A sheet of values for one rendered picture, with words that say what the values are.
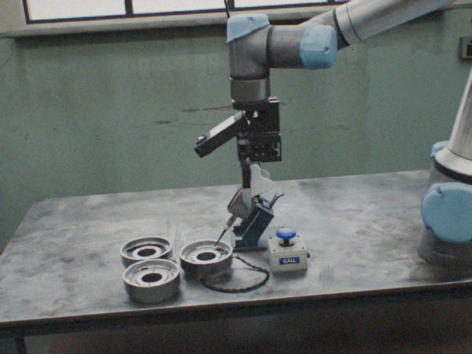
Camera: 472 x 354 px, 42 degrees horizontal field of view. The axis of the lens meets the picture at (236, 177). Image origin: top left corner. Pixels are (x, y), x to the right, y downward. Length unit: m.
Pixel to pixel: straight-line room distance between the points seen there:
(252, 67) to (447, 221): 0.43
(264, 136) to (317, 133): 1.74
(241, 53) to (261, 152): 0.19
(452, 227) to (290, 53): 0.40
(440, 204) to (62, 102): 2.05
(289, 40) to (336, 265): 0.45
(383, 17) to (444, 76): 1.83
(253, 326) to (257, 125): 0.56
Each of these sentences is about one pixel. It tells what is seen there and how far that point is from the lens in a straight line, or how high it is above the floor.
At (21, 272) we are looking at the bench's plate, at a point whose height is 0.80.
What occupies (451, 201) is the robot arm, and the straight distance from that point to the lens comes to 1.07.
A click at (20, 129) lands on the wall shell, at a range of 2.91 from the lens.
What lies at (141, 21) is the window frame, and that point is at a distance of 2.66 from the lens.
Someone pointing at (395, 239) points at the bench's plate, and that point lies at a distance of 1.37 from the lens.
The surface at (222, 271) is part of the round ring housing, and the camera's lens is 1.21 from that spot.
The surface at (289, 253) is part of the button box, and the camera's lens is 1.21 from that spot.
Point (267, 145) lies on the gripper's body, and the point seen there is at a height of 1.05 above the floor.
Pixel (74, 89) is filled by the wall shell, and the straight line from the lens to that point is 2.82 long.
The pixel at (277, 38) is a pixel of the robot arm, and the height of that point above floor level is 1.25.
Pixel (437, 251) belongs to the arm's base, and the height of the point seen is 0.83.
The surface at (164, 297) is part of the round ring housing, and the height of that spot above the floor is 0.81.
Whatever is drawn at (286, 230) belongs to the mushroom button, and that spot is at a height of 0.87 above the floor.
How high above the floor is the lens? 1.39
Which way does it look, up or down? 20 degrees down
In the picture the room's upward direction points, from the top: 3 degrees counter-clockwise
